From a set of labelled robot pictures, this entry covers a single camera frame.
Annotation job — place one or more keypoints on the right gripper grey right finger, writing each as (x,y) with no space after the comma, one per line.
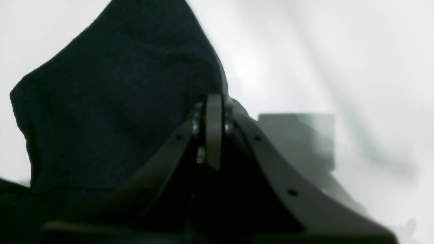
(324,220)

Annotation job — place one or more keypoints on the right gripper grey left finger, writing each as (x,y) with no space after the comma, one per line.
(112,219)

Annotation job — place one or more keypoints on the black T-shirt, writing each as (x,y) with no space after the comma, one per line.
(101,107)

